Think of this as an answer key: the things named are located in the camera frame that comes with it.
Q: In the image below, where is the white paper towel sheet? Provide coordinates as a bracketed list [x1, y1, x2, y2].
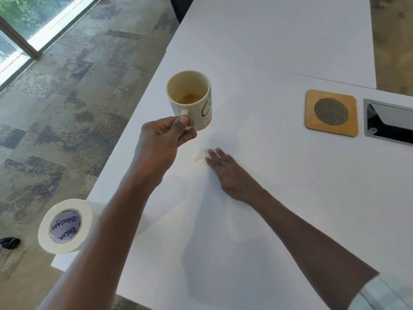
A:
[193, 146, 215, 165]

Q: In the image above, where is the large white table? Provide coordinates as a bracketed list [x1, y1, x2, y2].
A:
[51, 51, 413, 310]

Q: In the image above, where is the black mesh office chair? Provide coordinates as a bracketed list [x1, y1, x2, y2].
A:
[169, 0, 197, 24]

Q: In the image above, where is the person's left hand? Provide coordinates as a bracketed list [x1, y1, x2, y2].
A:
[130, 115, 197, 191]

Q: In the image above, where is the black wheeled chair base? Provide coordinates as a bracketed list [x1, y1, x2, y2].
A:
[0, 236, 22, 251]

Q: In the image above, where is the white paper towel roll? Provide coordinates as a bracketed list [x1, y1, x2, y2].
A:
[37, 198, 109, 255]

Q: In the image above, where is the person's right shirt sleeve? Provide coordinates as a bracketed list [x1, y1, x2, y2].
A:
[348, 273, 413, 310]

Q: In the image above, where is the glass window wall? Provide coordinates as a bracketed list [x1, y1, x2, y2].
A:
[0, 0, 101, 91]

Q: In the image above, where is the person's right hand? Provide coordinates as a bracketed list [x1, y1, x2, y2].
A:
[205, 147, 267, 203]

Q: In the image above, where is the person's right forearm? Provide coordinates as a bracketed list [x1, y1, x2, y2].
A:
[251, 189, 380, 310]

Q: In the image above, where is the narrow white table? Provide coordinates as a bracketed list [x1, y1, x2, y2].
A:
[165, 0, 377, 89]

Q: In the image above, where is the square wooden coaster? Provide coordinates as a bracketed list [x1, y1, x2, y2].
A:
[305, 89, 359, 138]

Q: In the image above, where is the open grey cable hatch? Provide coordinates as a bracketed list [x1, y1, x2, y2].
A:
[363, 98, 413, 146]

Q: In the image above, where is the person's left forearm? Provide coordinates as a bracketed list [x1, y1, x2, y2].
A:
[37, 172, 165, 310]

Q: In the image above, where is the cream coffee mug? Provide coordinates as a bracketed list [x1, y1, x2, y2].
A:
[166, 70, 213, 132]

